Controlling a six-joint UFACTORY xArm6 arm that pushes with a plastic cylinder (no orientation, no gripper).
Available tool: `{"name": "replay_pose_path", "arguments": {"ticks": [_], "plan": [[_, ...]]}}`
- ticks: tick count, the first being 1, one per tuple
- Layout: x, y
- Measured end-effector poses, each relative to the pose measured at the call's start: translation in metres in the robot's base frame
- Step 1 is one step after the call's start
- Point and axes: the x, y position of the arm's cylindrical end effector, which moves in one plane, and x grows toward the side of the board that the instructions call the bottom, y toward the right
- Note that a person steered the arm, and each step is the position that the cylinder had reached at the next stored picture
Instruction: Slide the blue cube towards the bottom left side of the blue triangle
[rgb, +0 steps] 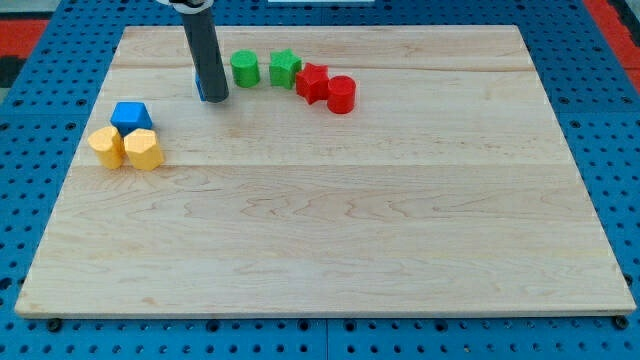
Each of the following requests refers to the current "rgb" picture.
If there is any blue cube block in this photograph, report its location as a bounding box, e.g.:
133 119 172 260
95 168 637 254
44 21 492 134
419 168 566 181
194 71 206 102

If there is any blue triangle block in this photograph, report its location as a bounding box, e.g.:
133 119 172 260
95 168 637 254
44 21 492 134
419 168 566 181
110 102 153 136

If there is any wooden board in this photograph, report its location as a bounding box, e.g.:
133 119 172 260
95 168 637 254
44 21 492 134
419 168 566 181
15 25 636 319

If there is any red cylinder block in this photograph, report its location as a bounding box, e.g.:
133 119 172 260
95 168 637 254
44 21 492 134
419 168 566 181
327 75 356 114

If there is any red star block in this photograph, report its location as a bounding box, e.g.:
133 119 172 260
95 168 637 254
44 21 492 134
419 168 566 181
295 62 329 105

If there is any green star block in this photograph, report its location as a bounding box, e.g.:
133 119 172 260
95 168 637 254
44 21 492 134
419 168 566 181
269 48 302 90

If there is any green cylinder block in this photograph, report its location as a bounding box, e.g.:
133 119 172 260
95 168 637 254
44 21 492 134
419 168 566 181
230 49 260 88

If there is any yellow hexagon block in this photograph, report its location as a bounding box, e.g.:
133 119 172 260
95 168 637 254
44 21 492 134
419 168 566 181
124 129 165 171

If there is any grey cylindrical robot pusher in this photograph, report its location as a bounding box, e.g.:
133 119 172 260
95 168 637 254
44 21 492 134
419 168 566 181
174 5 229 103

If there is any yellow heart block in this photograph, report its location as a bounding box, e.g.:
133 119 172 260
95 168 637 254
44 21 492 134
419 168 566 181
87 126 125 169

